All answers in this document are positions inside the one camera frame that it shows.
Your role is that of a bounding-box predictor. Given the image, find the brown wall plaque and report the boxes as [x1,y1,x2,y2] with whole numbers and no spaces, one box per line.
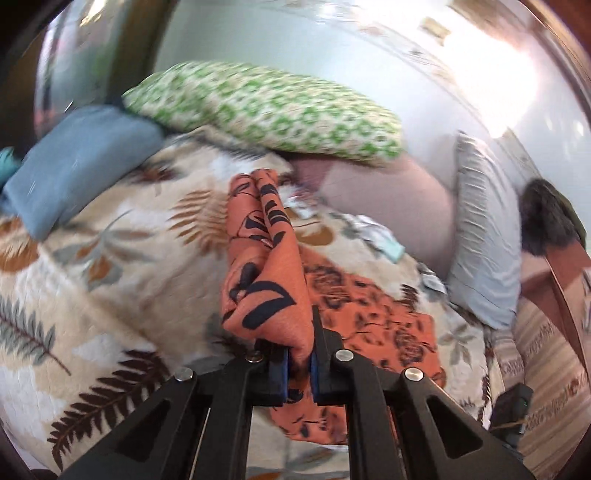
[450,0,490,19]

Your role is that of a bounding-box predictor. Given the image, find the teal striped cloth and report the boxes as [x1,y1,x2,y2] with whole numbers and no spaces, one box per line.
[0,147,21,181]

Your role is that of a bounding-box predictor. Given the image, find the orange floral shirt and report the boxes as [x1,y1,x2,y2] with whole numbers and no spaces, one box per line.
[221,170,448,446]

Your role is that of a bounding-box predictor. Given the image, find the small grey sock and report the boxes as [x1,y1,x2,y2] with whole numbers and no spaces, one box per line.
[418,263,448,294]

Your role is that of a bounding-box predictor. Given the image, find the wooden door with leaded glass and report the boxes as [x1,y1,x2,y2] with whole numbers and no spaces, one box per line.
[0,0,171,153]

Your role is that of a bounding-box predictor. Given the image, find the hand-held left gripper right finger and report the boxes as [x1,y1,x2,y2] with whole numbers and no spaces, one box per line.
[310,305,536,480]

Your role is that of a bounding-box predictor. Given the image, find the beige light switch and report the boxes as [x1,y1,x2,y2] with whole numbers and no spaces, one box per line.
[420,17,452,46]

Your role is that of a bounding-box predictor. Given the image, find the large framed picture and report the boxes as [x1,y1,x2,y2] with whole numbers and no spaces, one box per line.
[526,0,591,153]

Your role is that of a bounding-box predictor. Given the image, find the leaf print blanket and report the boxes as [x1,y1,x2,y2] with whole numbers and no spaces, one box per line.
[0,124,509,480]

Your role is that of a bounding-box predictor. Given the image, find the olive green cloth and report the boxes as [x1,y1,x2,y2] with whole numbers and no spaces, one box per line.
[554,187,588,243]

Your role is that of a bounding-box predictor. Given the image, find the grey pillow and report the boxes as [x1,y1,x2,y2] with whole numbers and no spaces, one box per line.
[445,131,522,330]

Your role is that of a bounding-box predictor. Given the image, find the pink bolster cushion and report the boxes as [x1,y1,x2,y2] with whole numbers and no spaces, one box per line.
[291,154,458,280]

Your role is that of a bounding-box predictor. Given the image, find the white glove with mint cuff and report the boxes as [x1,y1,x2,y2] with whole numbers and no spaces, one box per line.
[355,217,406,264]

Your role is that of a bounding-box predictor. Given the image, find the red-brown sofa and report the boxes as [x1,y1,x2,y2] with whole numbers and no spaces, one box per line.
[519,240,591,365]

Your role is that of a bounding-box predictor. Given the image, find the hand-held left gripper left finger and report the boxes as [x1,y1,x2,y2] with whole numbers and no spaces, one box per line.
[58,339,289,480]

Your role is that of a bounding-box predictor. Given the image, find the striped floral sofa cushion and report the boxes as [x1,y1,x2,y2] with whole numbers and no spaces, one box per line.
[482,295,591,480]

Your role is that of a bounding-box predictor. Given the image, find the dark furry cushion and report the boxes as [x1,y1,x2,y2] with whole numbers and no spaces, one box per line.
[521,179,578,257]

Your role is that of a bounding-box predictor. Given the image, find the green checked pillow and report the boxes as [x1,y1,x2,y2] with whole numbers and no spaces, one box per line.
[122,62,402,162]

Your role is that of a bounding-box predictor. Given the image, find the blue pillow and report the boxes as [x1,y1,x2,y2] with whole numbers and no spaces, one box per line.
[2,105,167,241]

